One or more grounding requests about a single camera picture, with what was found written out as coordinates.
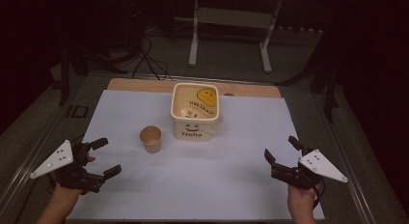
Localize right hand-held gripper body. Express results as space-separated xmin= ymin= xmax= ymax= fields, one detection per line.
xmin=271 ymin=146 xmax=349 ymax=190

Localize cream square bin smiley print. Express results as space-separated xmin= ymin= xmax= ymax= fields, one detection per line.
xmin=170 ymin=82 xmax=223 ymax=143

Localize white table mat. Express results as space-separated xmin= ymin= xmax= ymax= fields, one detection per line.
xmin=67 ymin=89 xmax=325 ymax=221

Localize black floor cables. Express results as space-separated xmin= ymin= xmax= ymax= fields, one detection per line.
xmin=130 ymin=33 xmax=174 ymax=81

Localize black square floor plate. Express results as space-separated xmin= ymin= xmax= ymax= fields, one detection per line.
xmin=66 ymin=104 xmax=90 ymax=119

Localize person's left hand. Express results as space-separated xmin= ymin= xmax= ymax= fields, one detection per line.
xmin=51 ymin=154 xmax=96 ymax=203

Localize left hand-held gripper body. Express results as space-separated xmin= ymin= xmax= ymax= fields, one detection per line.
xmin=29 ymin=139 xmax=107 ymax=195

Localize white metal table frame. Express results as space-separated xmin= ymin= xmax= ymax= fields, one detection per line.
xmin=188 ymin=0 xmax=285 ymax=74

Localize brown paper cup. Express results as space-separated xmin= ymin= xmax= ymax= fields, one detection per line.
xmin=139 ymin=125 xmax=163 ymax=154

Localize person's right hand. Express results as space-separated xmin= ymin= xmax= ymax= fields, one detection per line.
xmin=286 ymin=184 xmax=319 ymax=212

